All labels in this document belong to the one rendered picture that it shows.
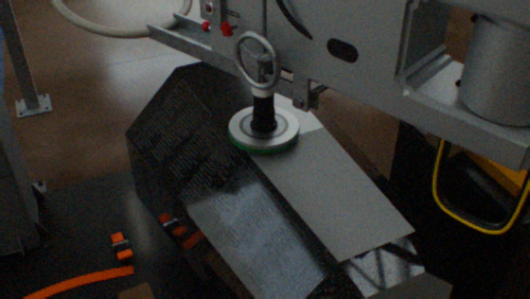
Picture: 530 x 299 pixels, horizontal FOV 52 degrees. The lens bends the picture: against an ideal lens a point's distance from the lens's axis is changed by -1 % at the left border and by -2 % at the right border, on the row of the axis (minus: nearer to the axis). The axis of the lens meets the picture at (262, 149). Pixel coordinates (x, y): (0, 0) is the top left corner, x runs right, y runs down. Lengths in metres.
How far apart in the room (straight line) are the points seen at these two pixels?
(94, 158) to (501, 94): 2.34
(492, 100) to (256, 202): 0.74
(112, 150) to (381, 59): 2.12
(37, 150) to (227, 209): 1.76
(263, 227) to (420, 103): 0.59
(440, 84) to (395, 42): 0.15
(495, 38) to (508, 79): 0.08
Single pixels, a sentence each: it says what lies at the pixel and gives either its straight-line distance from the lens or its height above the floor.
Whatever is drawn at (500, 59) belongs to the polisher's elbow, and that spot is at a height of 1.36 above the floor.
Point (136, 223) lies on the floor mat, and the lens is 2.60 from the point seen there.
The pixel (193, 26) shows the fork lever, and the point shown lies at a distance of 1.83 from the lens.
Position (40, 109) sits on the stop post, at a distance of 3.54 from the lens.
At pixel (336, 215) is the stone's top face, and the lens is 1.46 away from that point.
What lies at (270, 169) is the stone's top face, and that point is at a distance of 1.58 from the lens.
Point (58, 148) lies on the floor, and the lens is 3.18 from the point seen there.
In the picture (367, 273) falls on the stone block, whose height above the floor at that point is 0.78.
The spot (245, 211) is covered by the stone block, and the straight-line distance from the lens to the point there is 1.58.
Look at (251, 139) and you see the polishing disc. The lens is 1.62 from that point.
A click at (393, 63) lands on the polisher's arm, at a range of 1.16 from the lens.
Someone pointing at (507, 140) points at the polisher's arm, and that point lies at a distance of 1.11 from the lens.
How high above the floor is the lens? 1.83
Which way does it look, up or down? 38 degrees down
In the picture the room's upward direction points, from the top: straight up
